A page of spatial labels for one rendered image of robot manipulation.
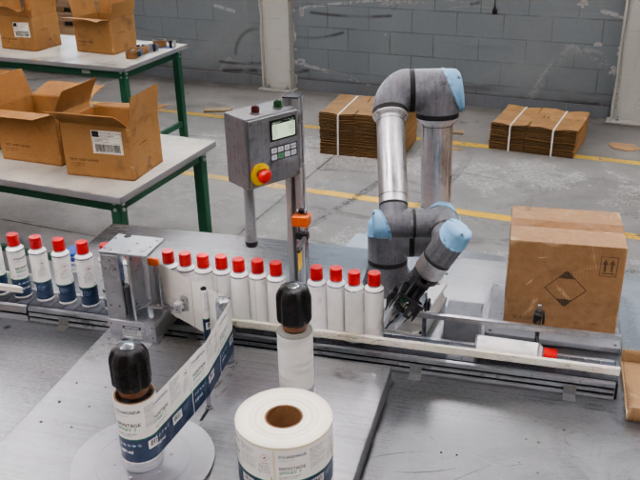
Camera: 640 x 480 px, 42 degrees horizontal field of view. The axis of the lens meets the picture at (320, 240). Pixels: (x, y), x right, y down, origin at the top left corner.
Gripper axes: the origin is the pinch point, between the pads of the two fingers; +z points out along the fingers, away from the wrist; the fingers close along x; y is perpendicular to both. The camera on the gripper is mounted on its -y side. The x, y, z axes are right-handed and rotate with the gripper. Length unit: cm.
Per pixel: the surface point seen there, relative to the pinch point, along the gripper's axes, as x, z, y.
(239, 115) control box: -61, -27, -1
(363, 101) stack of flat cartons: -56, 104, -422
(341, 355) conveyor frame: -5.9, 12.6, 6.0
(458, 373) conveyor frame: 21.5, -1.8, 5.4
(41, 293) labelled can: -88, 53, 3
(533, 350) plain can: 33.1, -17.8, 2.4
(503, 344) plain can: 26.4, -14.3, 1.9
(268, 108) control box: -56, -30, -9
